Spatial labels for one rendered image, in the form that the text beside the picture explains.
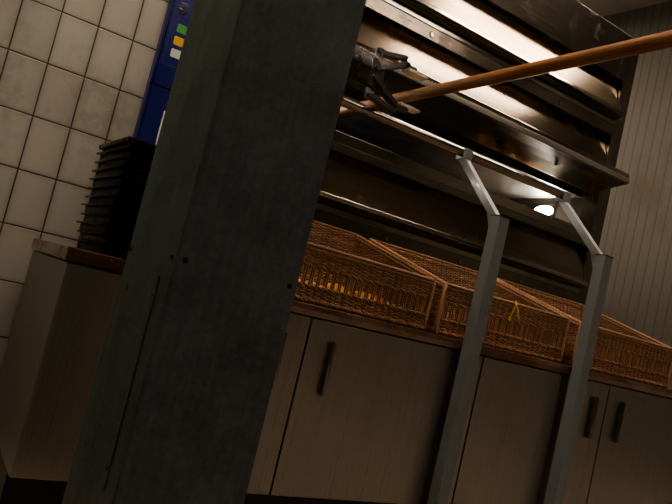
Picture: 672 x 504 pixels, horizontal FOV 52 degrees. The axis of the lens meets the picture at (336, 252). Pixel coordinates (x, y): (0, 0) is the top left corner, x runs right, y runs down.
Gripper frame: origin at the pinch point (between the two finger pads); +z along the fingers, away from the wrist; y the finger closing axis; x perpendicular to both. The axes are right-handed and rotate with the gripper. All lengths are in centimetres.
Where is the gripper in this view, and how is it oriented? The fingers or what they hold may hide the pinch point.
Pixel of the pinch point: (414, 92)
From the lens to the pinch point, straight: 191.8
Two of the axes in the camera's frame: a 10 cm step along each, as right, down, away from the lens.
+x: 5.2, 0.5, -8.5
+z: 8.2, 2.4, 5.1
